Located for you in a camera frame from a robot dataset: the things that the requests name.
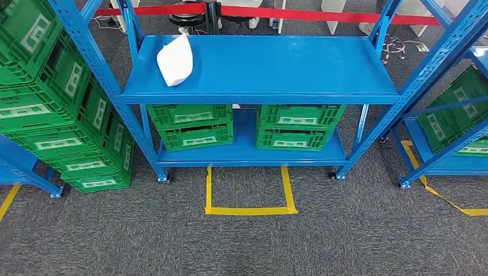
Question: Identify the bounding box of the black round stool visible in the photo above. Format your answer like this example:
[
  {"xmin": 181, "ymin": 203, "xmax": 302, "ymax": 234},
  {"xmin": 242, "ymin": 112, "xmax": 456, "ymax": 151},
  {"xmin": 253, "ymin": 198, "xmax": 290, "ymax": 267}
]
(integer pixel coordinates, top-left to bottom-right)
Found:
[
  {"xmin": 381, "ymin": 34, "xmax": 407, "ymax": 64},
  {"xmin": 221, "ymin": 15, "xmax": 250, "ymax": 32},
  {"xmin": 168, "ymin": 2, "xmax": 207, "ymax": 28}
]

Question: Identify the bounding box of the yellow floor tape square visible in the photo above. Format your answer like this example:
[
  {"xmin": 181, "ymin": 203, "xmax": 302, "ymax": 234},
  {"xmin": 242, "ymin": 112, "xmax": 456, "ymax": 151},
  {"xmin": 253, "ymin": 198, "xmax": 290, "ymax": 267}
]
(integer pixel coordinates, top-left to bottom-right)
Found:
[{"xmin": 204, "ymin": 166, "xmax": 299, "ymax": 216}]

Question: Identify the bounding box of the white floor cable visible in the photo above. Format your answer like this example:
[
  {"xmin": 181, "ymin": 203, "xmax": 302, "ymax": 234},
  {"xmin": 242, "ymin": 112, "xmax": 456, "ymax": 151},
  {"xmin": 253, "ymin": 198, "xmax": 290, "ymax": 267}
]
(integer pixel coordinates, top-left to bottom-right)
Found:
[{"xmin": 92, "ymin": 16, "xmax": 127, "ymax": 35}]

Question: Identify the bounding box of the yellow floor tape line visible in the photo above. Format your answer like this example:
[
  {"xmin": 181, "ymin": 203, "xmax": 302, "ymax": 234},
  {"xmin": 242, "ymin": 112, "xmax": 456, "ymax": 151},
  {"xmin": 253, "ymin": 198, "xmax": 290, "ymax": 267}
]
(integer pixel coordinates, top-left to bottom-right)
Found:
[
  {"xmin": 0, "ymin": 184, "xmax": 21, "ymax": 222},
  {"xmin": 400, "ymin": 140, "xmax": 488, "ymax": 217}
]

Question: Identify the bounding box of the black stanchion post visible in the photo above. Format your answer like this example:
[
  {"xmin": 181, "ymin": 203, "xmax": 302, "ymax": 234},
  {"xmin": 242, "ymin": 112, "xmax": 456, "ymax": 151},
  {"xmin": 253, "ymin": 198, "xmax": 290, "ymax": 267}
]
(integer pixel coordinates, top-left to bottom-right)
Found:
[{"xmin": 204, "ymin": 0, "xmax": 222, "ymax": 36}]

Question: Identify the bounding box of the white curved plastic part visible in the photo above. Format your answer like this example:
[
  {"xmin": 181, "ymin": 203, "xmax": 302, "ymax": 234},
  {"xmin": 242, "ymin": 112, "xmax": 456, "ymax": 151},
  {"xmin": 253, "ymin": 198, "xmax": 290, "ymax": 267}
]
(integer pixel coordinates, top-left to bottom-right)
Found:
[{"xmin": 157, "ymin": 32, "xmax": 194, "ymax": 87}]

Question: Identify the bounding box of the blue metal shelf rack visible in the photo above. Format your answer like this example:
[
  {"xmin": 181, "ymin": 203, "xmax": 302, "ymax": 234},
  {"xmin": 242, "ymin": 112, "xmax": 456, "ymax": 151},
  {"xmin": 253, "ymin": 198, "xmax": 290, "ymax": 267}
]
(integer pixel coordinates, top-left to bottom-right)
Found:
[
  {"xmin": 46, "ymin": 0, "xmax": 488, "ymax": 183},
  {"xmin": 0, "ymin": 133, "xmax": 64, "ymax": 199},
  {"xmin": 381, "ymin": 38, "xmax": 488, "ymax": 190}
]

